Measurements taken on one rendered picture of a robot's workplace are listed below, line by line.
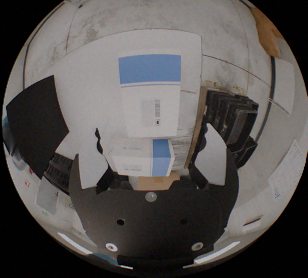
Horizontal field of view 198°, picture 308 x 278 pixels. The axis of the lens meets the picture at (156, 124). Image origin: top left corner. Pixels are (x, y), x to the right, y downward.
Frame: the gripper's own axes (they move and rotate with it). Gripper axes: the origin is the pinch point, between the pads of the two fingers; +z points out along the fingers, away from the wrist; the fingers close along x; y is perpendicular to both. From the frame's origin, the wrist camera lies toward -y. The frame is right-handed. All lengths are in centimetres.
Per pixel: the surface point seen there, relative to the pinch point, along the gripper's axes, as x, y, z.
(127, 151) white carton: -8.3, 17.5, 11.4
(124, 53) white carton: -4.7, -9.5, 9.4
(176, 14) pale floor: 26, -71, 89
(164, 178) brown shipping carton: 5.1, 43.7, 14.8
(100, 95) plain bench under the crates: -15.8, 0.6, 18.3
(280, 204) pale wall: 251, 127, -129
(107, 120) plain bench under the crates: -15.3, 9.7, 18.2
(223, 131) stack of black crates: 51, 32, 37
